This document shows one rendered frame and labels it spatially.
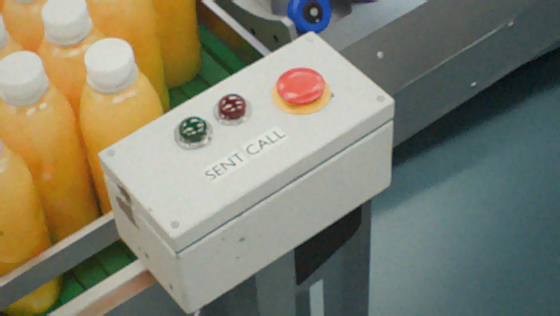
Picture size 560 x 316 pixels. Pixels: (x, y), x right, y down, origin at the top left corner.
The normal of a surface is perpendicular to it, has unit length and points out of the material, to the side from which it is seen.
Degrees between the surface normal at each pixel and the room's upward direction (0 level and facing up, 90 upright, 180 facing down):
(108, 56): 0
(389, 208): 0
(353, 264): 90
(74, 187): 90
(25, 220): 90
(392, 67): 70
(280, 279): 90
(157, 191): 0
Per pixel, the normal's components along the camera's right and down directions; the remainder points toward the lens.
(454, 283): -0.05, -0.65
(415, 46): 0.55, 0.33
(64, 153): 0.72, 0.50
